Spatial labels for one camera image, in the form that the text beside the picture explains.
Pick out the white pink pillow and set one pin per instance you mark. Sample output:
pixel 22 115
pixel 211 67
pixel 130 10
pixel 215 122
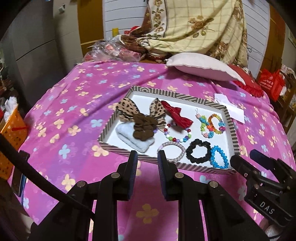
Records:
pixel 203 66

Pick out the red fringed cloth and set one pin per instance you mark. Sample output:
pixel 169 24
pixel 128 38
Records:
pixel 250 85

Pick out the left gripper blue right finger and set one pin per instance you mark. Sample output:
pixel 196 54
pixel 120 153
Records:
pixel 170 178

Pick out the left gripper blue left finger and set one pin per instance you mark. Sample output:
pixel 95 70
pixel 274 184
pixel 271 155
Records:
pixel 127 173

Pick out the red shopping bag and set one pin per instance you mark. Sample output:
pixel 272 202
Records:
pixel 271 83

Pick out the white fluffy hair accessory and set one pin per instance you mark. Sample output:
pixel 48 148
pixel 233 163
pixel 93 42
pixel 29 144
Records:
pixel 125 132

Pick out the clear plastic bag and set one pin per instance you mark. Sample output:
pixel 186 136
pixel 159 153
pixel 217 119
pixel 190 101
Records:
pixel 111 50

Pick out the grey cabinet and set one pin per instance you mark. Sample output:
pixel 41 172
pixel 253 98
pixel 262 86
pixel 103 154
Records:
pixel 30 51

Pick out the white paper sheet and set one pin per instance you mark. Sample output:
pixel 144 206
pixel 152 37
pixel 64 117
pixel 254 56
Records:
pixel 234 112

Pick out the orange plastic basket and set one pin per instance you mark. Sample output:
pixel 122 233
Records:
pixel 15 131

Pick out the red ribbon bow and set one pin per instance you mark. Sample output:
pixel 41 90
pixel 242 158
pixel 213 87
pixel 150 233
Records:
pixel 175 114

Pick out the leopard print bow scrunchie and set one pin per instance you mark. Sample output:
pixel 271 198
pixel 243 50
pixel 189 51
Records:
pixel 144 125

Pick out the beige floral quilt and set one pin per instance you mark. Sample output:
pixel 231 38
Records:
pixel 214 28

